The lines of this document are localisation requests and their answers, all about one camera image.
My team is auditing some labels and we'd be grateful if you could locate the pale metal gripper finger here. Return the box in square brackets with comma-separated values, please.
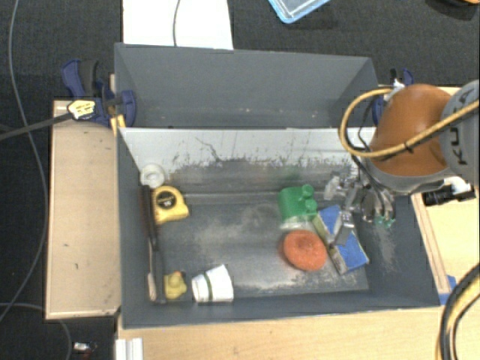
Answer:
[328, 211, 356, 247]
[323, 175, 341, 202]

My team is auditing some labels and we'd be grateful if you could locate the blue box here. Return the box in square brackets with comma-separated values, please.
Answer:
[312, 205, 370, 276]

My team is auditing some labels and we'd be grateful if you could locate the green toy block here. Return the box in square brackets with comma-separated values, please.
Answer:
[277, 183, 320, 227]

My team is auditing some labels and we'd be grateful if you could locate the orange round sponge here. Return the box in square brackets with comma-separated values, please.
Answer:
[281, 229, 329, 273]

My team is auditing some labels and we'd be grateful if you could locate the grey metal bin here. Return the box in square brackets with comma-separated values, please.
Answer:
[113, 42, 442, 329]

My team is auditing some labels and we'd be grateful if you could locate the yellow tape measure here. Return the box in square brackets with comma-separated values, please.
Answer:
[151, 185, 190, 226]

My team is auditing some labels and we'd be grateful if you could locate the yellow rubber duck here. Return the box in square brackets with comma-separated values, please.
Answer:
[162, 271, 188, 301]

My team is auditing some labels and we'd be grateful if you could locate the pale wood flat board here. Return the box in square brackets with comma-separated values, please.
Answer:
[44, 99, 123, 320]

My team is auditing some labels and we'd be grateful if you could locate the black cylinder on white bracket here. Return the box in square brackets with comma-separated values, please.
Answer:
[422, 176, 476, 206]

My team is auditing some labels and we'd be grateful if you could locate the white plastic ring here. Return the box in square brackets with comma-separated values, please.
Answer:
[139, 163, 167, 188]

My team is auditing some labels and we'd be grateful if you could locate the dark long-handled brush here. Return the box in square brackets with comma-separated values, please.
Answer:
[141, 184, 167, 304]

